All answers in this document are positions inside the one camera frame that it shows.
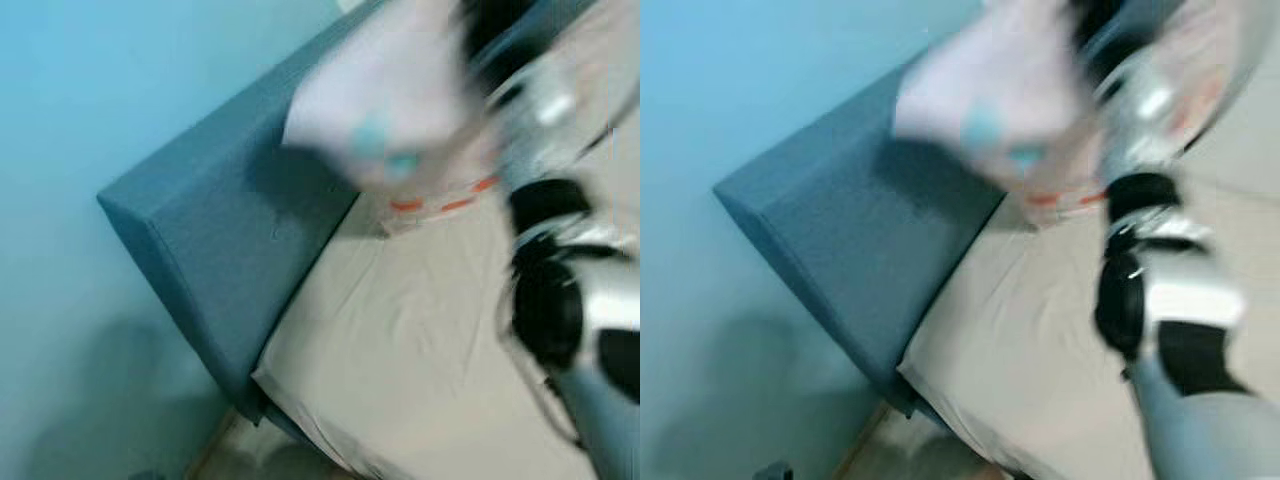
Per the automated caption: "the beige mattress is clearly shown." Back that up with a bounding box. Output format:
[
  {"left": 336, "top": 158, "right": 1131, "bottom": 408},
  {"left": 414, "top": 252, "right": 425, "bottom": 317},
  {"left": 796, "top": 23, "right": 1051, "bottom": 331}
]
[
  {"left": 250, "top": 100, "right": 641, "bottom": 480},
  {"left": 897, "top": 90, "right": 1280, "bottom": 480}
]

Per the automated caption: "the teal upholstered bed frame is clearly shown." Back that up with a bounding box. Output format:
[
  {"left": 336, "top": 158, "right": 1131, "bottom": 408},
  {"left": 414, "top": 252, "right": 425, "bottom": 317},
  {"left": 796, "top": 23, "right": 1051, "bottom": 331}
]
[
  {"left": 97, "top": 0, "right": 401, "bottom": 471},
  {"left": 712, "top": 50, "right": 1011, "bottom": 471}
]

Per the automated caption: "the pink patterned pillow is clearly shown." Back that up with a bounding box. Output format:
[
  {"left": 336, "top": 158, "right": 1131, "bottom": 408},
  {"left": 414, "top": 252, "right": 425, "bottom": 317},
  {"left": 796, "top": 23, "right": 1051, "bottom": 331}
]
[
  {"left": 890, "top": 0, "right": 1271, "bottom": 227},
  {"left": 282, "top": 0, "right": 641, "bottom": 237}
]

